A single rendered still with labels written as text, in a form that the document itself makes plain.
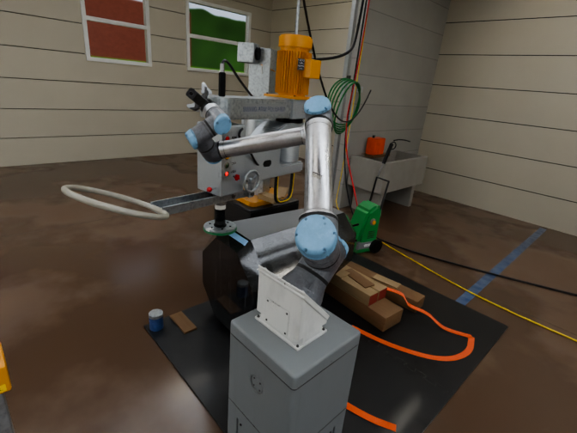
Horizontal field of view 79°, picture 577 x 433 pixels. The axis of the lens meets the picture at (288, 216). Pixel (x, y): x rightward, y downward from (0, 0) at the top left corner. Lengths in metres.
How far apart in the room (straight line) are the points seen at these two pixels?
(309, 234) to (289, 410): 0.65
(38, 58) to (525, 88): 8.07
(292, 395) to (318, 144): 0.95
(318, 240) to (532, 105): 5.82
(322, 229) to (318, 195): 0.16
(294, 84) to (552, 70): 4.88
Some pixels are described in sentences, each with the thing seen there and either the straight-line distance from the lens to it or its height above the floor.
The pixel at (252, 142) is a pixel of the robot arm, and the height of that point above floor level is 1.52.
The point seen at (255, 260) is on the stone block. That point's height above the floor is 0.72.
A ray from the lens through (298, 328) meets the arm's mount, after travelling 1.37.
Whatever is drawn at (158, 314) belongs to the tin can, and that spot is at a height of 0.14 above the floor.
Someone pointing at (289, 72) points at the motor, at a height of 1.86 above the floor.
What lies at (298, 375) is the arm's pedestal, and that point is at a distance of 1.34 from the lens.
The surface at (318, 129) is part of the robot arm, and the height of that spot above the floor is 1.63.
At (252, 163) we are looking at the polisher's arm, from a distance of 2.28.
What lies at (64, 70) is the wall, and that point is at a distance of 7.99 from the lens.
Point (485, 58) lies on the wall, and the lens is 7.04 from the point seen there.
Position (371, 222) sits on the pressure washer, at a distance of 4.07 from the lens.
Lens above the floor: 1.80
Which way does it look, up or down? 21 degrees down
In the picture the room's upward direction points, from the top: 5 degrees clockwise
